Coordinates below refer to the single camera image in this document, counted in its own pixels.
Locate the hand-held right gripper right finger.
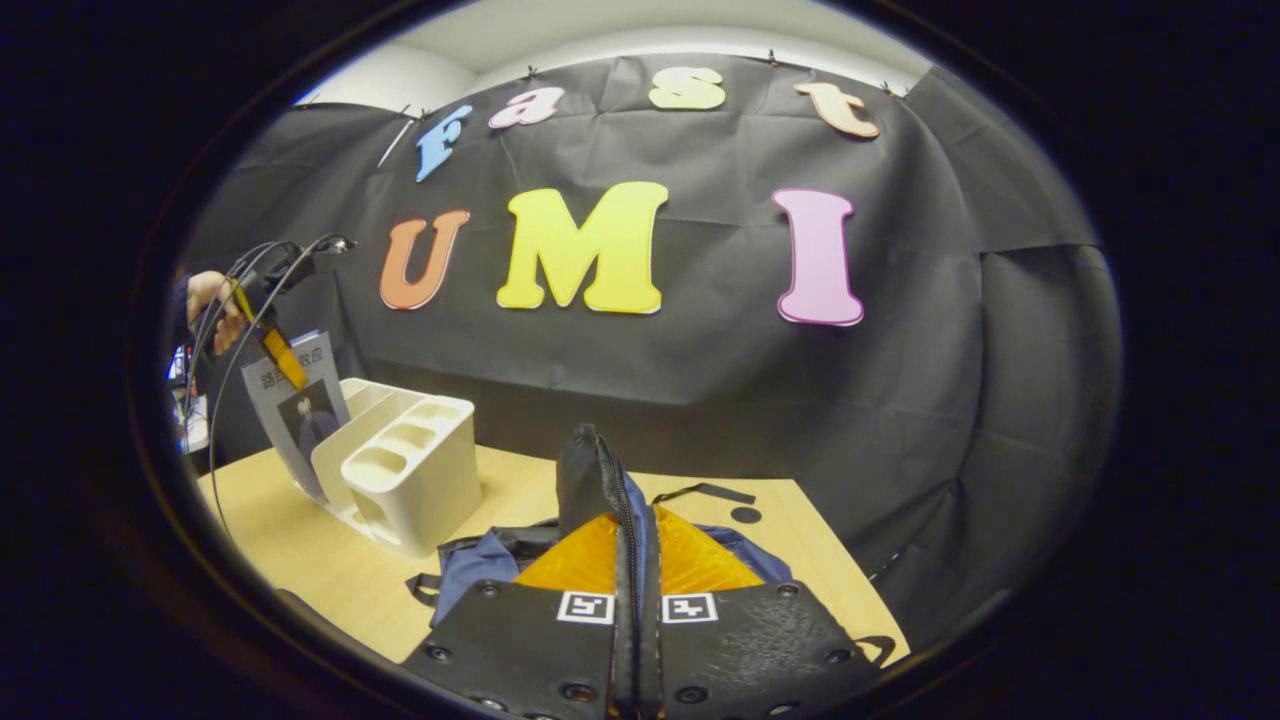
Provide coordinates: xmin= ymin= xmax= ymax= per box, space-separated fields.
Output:
xmin=640 ymin=505 xmax=883 ymax=720

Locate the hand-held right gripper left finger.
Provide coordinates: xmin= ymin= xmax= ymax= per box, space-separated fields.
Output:
xmin=400 ymin=512 xmax=641 ymax=720

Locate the grey cover book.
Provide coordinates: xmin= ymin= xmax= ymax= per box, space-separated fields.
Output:
xmin=240 ymin=330 xmax=352 ymax=503

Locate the blue schoolbag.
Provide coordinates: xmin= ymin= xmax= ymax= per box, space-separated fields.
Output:
xmin=405 ymin=423 xmax=901 ymax=669

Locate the white plastic bookshelf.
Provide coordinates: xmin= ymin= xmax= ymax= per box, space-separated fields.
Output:
xmin=310 ymin=378 xmax=483 ymax=559

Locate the black backdrop cloth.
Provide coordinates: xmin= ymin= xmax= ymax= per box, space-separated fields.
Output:
xmin=175 ymin=52 xmax=1123 ymax=656

